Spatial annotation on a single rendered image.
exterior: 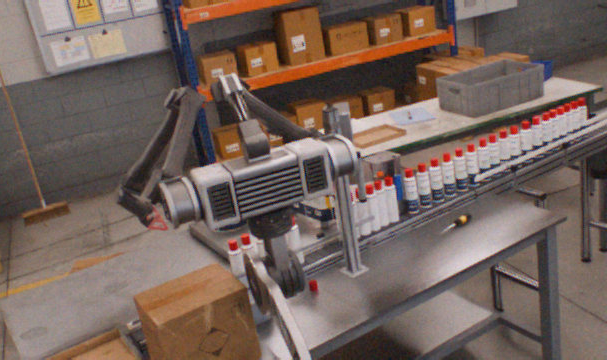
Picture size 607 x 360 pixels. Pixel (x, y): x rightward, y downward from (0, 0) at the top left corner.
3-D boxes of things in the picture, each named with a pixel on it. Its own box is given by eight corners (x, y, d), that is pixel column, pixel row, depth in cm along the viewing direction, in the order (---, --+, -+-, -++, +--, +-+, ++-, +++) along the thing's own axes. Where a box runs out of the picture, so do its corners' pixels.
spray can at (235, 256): (245, 283, 265) (235, 236, 258) (251, 287, 261) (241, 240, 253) (233, 288, 262) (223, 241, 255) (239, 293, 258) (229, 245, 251)
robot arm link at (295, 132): (210, 94, 230) (226, 69, 230) (220, 101, 243) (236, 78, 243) (318, 166, 223) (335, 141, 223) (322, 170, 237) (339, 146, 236)
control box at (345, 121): (354, 147, 270) (348, 101, 263) (356, 161, 254) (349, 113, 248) (329, 151, 271) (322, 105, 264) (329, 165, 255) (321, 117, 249)
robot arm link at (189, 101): (187, 74, 225) (213, 88, 229) (170, 90, 235) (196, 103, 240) (151, 194, 205) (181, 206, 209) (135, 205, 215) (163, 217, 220)
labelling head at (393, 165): (391, 202, 314) (384, 150, 305) (409, 209, 304) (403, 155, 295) (367, 212, 308) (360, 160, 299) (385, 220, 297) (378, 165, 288)
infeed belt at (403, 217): (461, 193, 321) (461, 185, 320) (474, 197, 315) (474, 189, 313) (132, 341, 246) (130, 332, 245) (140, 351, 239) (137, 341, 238)
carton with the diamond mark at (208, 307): (232, 328, 242) (216, 261, 232) (262, 357, 222) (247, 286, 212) (152, 364, 229) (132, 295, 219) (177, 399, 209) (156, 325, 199)
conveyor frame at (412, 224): (460, 194, 323) (459, 185, 321) (477, 200, 314) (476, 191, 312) (132, 342, 247) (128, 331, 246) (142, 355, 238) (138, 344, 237)
